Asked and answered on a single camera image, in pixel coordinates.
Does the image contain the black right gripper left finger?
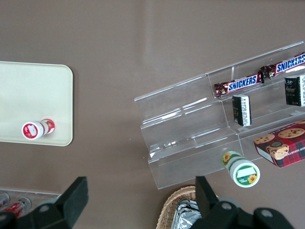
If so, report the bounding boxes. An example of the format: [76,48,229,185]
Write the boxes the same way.
[0,176,89,229]

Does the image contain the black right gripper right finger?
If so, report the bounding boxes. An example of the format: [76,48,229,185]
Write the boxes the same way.
[193,176,296,229]

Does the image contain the light wicker basket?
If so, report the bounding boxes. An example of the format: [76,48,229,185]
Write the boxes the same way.
[158,186,203,229]

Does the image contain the beige plastic tray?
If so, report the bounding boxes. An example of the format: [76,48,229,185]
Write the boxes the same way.
[0,61,74,146]

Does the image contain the silver foil packets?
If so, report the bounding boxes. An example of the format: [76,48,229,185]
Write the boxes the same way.
[175,199,203,229]

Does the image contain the clear acrylic bottle rack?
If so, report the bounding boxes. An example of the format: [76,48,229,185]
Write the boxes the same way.
[0,187,61,215]

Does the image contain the green sunflower capped bottle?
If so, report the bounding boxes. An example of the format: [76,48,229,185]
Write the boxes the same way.
[222,150,261,188]

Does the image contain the clear acrylic stepped display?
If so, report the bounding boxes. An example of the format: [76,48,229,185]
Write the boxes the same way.
[208,42,305,167]
[134,73,244,190]

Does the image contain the red capped white bottle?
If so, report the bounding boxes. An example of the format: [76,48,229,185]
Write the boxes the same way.
[21,118,56,140]

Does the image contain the red tartan cookie box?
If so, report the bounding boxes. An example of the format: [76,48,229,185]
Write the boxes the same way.
[253,119,305,169]

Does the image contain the small black box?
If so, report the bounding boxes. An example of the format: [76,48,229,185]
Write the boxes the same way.
[285,75,305,107]
[232,94,253,126]

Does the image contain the Snickers bar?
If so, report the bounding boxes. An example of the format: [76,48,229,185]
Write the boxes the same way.
[213,71,265,99]
[259,52,305,79]

